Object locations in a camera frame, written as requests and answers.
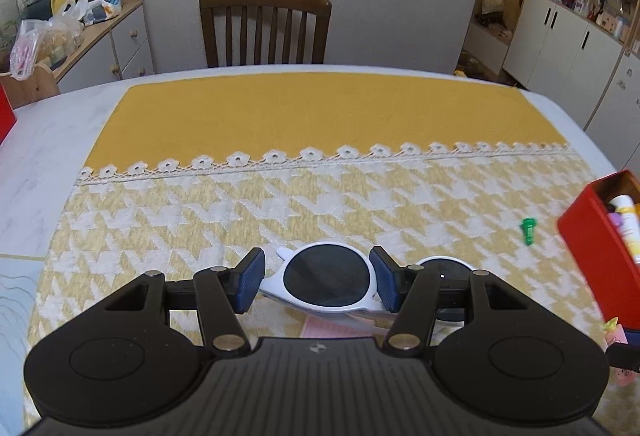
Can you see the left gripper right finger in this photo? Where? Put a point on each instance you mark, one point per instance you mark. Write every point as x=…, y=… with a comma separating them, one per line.
x=411, y=294

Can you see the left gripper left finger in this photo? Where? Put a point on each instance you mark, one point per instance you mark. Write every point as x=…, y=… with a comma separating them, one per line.
x=223, y=293

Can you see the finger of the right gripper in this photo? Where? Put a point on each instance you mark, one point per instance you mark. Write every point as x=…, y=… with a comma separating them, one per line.
x=624, y=357

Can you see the pink small bottle toy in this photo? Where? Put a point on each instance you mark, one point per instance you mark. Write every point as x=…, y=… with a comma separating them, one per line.
x=615, y=333

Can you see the red metal tin box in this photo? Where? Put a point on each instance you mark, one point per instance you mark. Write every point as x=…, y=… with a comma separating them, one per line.
x=599, y=250

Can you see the white yellow supplement bottle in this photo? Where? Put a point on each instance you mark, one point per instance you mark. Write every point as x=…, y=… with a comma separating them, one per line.
x=628, y=225

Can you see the pink ridged eraser block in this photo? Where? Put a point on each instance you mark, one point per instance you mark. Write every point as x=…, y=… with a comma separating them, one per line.
x=343, y=326

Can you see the yellow houndstooth table runner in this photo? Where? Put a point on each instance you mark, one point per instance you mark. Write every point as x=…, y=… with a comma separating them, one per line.
x=193, y=173

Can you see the green small peg toy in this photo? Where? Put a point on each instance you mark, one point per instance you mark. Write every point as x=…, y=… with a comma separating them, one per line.
x=528, y=226

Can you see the white drawer cabinet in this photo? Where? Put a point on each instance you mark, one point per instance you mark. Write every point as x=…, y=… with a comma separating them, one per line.
x=116, y=50

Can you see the red gift box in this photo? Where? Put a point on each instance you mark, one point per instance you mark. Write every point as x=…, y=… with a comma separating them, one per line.
x=7, y=116

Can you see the brown wooden chair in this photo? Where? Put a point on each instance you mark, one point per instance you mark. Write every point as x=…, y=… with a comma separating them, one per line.
x=252, y=32

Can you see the clear plastic bag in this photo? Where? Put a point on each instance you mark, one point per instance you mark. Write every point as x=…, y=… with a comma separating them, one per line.
x=44, y=42

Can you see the white wall cabinet unit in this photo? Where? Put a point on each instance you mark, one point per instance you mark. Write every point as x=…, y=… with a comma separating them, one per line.
x=581, y=54

